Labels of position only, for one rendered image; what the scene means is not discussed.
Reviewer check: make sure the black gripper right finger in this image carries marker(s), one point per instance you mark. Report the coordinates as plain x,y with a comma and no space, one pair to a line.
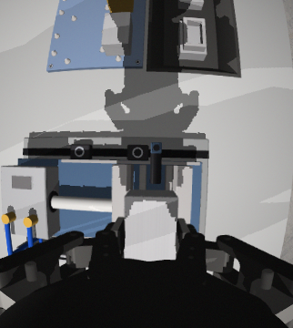
270,278

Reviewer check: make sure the yellow rectangular block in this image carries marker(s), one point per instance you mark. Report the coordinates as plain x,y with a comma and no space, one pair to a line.
117,6

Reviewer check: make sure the white rectangular part with pocket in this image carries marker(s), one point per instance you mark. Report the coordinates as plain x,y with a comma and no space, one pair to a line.
191,31

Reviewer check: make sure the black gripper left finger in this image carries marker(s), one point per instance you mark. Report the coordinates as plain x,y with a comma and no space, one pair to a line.
28,270

